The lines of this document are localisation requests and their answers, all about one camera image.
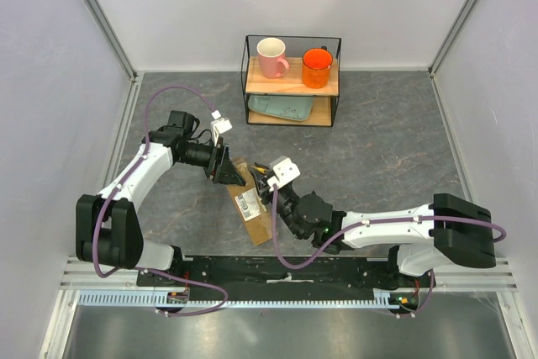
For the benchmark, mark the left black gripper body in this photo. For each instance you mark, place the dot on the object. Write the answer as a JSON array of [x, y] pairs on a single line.
[[213, 163]]

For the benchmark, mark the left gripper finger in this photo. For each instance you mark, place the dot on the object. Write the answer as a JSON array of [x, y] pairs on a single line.
[[217, 176], [227, 173]]

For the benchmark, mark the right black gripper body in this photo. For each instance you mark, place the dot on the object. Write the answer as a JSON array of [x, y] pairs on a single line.
[[286, 203]]

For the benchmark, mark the yellow utility knife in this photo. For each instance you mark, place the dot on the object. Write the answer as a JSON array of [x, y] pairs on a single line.
[[257, 170]]

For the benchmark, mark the brown cardboard express box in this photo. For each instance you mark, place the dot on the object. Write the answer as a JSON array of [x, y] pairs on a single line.
[[254, 215]]

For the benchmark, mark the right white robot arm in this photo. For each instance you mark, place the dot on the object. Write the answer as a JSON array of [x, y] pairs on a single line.
[[448, 230]]

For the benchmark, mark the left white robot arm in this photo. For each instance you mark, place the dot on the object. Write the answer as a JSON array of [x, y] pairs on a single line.
[[108, 231]]

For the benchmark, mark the teal rectangular plate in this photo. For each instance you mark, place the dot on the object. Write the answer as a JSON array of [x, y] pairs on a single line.
[[295, 108]]

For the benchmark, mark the pink ceramic mug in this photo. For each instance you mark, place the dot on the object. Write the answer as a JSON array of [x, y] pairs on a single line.
[[271, 57]]

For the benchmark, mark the orange glass cup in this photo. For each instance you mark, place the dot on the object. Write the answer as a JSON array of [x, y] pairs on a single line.
[[317, 64]]

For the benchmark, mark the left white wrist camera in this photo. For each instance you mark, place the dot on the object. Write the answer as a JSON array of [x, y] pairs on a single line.
[[219, 125]]

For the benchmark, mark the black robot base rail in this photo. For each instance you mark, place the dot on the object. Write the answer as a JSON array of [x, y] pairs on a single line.
[[265, 278]]

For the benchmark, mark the black wire wooden shelf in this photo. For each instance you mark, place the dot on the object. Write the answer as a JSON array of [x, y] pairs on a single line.
[[254, 83]]

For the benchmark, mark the slotted cable duct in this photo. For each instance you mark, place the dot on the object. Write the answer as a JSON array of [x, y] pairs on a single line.
[[168, 300]]

